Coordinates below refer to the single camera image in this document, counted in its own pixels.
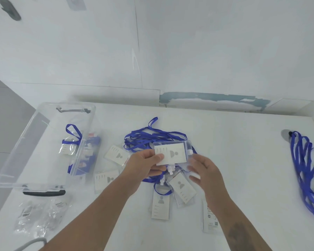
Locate grey cable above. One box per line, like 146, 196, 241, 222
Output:
15, 237, 48, 251

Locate clear plastic storage box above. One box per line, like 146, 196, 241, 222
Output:
0, 101, 98, 193

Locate bundle of blue lanyards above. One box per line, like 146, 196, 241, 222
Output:
68, 133, 101, 176

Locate black box handle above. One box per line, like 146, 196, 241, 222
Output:
23, 190, 66, 197
56, 107, 91, 114

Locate person's right hand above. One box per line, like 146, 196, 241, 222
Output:
187, 155, 226, 207

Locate person's left forearm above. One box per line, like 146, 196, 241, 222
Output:
39, 178, 142, 251

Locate hanging bunch of blue lanyards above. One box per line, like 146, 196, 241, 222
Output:
289, 131, 314, 224

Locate clear packet of white cards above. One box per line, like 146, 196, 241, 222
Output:
201, 200, 223, 235

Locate pile of blue lanyards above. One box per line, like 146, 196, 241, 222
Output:
123, 117, 198, 184

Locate person's right forearm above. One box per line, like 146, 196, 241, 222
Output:
205, 197, 274, 251

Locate badge holder with blue lanyard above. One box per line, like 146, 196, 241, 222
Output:
61, 124, 84, 156

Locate clear badge holder with card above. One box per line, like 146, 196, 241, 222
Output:
169, 171, 197, 205
94, 169, 120, 194
104, 145, 130, 167
151, 183, 173, 220
153, 140, 193, 171

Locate person's left hand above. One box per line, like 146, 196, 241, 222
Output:
119, 149, 167, 192

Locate grey wall hook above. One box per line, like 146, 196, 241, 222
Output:
281, 129, 297, 142

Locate clear plastic bags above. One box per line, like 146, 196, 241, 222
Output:
14, 195, 72, 239

